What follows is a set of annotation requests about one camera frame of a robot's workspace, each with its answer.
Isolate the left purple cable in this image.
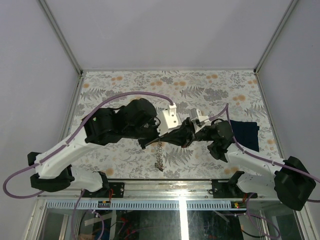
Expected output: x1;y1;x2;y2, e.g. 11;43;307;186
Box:
2;91;176;240

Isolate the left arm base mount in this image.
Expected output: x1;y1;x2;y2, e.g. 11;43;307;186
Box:
82;182;125;199

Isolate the dark blue cloth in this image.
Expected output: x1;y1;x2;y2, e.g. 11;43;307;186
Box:
230;120;260;152

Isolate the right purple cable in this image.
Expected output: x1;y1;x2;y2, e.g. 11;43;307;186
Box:
207;103;320;238

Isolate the aluminium front rail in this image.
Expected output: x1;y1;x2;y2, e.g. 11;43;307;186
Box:
37;179;307;200

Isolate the purple cable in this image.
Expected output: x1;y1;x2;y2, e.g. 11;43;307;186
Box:
207;103;320;238
2;91;176;240

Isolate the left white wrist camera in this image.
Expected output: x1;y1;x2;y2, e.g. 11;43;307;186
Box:
156;103;182;137

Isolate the floral table mat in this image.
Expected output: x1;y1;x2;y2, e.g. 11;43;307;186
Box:
72;70;280;179

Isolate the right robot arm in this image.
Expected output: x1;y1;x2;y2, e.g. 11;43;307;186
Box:
157;118;316;211

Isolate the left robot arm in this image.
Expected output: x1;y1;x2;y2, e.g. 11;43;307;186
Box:
27;98;161;198

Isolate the slotted cable duct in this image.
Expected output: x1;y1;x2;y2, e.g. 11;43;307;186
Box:
46;199;245;211

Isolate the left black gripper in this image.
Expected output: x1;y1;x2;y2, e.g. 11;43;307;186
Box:
124;114;169;149

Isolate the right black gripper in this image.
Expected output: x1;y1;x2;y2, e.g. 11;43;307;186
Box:
161;117;214;149

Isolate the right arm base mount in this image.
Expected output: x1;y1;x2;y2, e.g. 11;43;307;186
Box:
211;179;246;199

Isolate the metal key organizer ring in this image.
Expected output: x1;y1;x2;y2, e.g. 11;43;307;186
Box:
153;141;166;172

